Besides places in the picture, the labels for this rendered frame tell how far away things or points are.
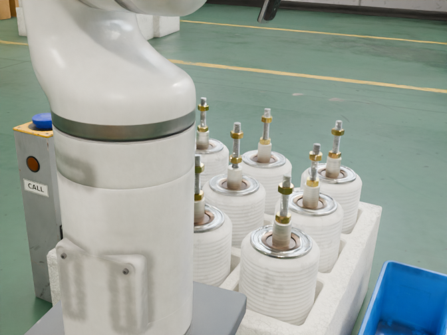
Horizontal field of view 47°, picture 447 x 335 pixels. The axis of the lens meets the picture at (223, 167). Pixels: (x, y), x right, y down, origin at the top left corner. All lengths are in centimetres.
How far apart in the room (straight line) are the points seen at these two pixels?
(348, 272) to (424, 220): 61
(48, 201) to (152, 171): 54
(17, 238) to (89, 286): 81
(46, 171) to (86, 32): 51
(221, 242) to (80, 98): 39
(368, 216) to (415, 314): 18
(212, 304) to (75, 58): 24
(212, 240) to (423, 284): 39
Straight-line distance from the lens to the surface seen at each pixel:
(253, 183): 77
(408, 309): 92
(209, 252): 64
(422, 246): 120
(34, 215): 88
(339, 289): 69
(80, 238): 34
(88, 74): 30
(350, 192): 80
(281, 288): 61
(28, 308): 96
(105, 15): 34
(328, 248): 72
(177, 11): 29
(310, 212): 70
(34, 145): 82
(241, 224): 74
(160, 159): 31
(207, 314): 43
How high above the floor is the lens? 57
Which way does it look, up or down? 23 degrees down
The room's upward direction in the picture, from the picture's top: 2 degrees clockwise
